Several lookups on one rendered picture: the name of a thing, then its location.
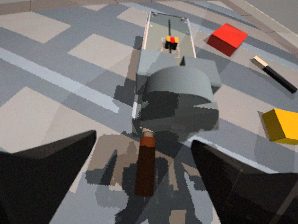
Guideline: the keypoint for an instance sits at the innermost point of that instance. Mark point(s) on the yellow cube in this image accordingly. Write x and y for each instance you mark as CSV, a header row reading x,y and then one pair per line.
x,y
282,126

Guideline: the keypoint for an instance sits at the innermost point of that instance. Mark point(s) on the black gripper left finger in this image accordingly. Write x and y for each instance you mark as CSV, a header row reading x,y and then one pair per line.
x,y
33,182

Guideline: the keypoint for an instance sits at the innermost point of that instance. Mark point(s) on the red rectangular block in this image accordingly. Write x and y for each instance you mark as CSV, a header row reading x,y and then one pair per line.
x,y
227,39

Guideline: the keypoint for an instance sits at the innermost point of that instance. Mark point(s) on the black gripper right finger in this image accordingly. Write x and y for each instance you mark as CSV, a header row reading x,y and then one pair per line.
x,y
240,193

